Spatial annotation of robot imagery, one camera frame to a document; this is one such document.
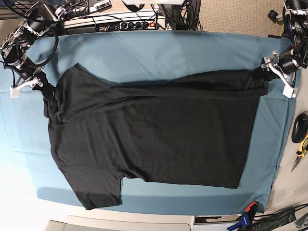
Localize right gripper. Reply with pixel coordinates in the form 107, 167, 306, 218
15, 65, 55, 99

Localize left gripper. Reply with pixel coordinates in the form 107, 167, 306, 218
251, 50, 298, 88

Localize dark grey T-shirt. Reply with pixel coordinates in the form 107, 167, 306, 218
44, 66, 268, 210

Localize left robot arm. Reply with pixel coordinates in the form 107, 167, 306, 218
252, 0, 308, 88

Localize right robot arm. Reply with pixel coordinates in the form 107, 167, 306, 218
0, 0, 76, 98

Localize teal table cloth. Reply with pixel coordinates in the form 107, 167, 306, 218
0, 31, 295, 215

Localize black caster wheel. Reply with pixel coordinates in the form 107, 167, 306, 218
268, 10, 278, 23

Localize black computer mouse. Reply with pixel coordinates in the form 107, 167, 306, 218
291, 113, 308, 143

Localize black power strip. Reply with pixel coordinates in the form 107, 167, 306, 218
119, 21, 156, 31

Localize blue orange clamp bottom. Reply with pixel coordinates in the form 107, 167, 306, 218
227, 201, 258, 231

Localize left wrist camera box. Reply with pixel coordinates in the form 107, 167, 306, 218
282, 86, 298, 99

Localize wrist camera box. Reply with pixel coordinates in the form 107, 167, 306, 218
9, 86, 20, 99
282, 86, 298, 99

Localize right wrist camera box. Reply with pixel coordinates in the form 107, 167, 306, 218
9, 86, 20, 99

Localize yellow handled pliers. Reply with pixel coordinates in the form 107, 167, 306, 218
291, 134, 308, 172

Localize black strap bottom right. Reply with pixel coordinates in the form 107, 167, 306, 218
250, 207, 297, 231

